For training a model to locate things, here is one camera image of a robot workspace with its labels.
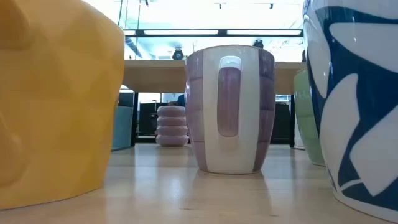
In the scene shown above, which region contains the black ceiling light beam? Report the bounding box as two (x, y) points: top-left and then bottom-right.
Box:
(124, 28), (304, 39)

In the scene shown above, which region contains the light green mug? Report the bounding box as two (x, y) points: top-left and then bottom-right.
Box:
(293, 67), (326, 167)

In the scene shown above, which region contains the yellow faceted mug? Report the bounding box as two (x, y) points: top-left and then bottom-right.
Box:
(0, 0), (126, 211)

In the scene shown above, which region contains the black background cabinet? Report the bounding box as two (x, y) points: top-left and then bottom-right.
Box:
(269, 102), (292, 145)
(139, 102), (160, 137)

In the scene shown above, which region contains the blue and white patterned mug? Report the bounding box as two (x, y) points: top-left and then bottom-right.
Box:
(302, 0), (398, 223)

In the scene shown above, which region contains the person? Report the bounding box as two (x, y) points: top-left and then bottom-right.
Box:
(167, 93), (187, 108)

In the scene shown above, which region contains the wooden shelf with black legs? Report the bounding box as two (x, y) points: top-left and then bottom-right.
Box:
(123, 59), (308, 149)

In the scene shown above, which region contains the purple and white striped mug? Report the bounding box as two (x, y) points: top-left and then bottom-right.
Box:
(184, 44), (277, 175)

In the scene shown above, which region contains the mauve ribbed mug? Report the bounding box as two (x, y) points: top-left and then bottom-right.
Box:
(154, 105), (190, 147)

